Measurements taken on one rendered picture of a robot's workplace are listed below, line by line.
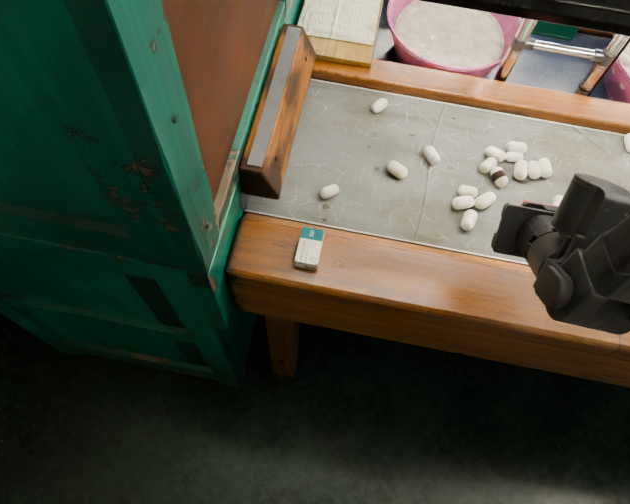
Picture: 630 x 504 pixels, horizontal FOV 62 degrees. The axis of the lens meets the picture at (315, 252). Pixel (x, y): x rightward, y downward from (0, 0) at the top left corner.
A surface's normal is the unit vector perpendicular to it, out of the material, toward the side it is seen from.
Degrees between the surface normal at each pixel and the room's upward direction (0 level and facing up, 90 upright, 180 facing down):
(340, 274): 0
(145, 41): 90
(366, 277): 0
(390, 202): 0
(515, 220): 50
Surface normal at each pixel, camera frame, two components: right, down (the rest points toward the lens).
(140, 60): 0.98, 0.19
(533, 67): 0.04, -0.43
